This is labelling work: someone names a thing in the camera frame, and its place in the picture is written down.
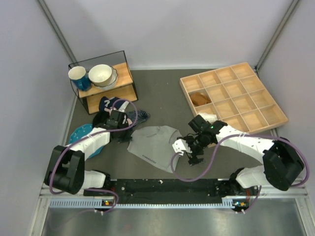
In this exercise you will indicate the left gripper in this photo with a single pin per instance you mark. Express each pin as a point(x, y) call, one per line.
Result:
point(127, 138)

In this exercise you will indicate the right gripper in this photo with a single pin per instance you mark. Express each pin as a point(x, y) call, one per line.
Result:
point(194, 160)

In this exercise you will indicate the grey underwear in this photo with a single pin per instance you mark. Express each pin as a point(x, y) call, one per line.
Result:
point(153, 144)

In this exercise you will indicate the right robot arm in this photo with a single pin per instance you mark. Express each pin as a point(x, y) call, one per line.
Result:
point(280, 162)

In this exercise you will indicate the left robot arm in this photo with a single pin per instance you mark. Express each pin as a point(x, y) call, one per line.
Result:
point(66, 170)

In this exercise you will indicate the striped navy garment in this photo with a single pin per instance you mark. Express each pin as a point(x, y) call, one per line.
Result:
point(138, 117)

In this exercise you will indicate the pink garment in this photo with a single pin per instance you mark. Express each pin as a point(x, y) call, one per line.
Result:
point(128, 120)

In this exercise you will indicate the navy patterned garment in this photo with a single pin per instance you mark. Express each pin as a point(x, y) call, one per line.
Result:
point(107, 104)

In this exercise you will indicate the white rolled garment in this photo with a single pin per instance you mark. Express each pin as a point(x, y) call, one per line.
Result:
point(209, 117)

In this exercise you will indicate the teal dotted plate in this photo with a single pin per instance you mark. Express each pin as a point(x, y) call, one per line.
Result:
point(80, 132)

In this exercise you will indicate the scalloped white plate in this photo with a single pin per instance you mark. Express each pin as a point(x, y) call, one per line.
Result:
point(107, 77)

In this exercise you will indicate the brown rolled garment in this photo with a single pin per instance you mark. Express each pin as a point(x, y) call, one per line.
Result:
point(199, 99)

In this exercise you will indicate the cream bowl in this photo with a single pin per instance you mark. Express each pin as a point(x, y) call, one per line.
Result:
point(92, 74)

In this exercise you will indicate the blue mug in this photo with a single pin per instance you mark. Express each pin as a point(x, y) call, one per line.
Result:
point(79, 77)

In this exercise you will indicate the wooden compartment tray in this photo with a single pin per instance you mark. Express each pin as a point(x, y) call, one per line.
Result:
point(238, 97)

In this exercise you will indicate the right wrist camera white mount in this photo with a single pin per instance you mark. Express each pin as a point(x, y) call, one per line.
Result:
point(181, 147)

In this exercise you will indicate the black wire wooden shelf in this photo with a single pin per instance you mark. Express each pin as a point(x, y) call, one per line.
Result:
point(122, 85)

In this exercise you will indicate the white cable duct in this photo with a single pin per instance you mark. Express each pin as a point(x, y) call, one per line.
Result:
point(107, 204)

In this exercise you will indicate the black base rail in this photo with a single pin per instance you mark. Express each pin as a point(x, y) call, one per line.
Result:
point(174, 191)

